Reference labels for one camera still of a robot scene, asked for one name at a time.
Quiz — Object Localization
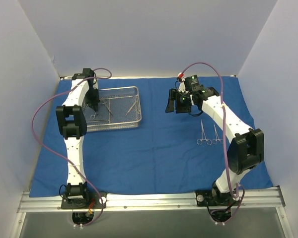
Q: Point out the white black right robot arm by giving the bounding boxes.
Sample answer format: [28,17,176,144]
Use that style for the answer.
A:
[165,73,264,205]

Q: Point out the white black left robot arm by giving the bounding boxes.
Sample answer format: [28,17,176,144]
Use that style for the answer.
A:
[56,68,100,208]

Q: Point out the aluminium front frame rail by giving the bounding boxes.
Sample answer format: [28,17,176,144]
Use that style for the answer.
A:
[17,187,286,213]

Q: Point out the steel hemostat clamp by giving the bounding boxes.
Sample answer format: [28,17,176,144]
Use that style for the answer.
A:
[212,124,223,144]
[196,120,212,145]

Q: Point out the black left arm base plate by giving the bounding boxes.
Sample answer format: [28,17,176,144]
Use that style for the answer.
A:
[61,192,107,210]

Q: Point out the steel surgical scissors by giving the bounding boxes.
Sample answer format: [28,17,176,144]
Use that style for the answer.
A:
[90,113,98,121]

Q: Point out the steel needle holder forceps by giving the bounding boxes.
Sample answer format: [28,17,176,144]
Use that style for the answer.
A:
[100,100,113,116]

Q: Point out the steel mesh instrument tray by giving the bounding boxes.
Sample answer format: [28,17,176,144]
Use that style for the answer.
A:
[82,86,142,132]

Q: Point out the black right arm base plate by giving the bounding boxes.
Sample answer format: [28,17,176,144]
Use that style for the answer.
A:
[195,189,238,207]

